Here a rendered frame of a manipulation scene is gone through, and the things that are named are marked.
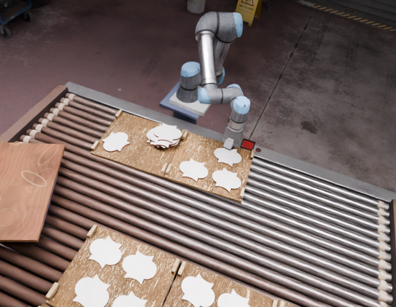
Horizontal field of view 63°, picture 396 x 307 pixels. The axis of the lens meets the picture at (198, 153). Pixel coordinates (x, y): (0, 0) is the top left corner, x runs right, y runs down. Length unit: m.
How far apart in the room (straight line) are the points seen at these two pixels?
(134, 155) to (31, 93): 2.18
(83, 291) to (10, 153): 0.74
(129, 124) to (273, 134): 1.85
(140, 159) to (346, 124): 2.66
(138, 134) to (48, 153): 0.48
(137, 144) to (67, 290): 0.79
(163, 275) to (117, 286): 0.18
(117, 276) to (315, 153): 2.44
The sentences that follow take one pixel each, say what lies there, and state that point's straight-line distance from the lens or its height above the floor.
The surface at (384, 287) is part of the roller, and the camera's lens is 1.72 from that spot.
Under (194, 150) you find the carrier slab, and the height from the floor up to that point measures 0.94.
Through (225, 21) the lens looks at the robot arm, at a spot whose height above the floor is 1.50.
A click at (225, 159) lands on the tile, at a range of 1.75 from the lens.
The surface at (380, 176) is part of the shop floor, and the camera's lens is 3.53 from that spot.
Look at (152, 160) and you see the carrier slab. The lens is 1.72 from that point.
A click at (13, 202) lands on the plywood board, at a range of 1.56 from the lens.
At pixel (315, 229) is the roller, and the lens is 1.69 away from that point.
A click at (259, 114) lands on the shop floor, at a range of 3.54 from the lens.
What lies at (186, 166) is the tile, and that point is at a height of 0.95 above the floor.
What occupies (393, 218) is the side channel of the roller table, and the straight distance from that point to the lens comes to 1.91.
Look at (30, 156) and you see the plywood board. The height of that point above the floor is 1.04.
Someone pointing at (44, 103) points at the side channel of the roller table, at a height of 0.95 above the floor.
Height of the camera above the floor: 2.27
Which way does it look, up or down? 49 degrees down
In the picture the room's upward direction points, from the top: 9 degrees clockwise
